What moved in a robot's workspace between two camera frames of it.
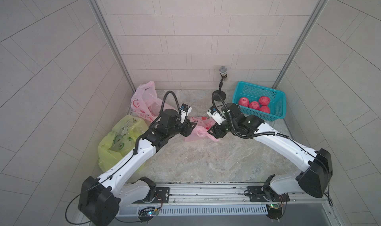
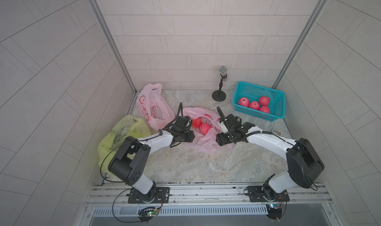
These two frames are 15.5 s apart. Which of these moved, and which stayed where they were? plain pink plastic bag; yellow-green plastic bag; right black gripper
Moved: plain pink plastic bag; right black gripper
Stayed: yellow-green plastic bag
